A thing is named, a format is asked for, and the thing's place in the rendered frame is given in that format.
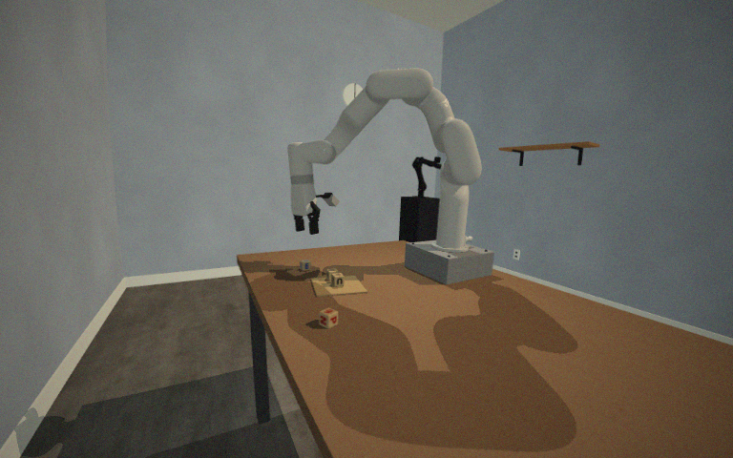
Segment tan flat mat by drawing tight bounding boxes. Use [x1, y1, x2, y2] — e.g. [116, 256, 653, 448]
[311, 276, 367, 297]

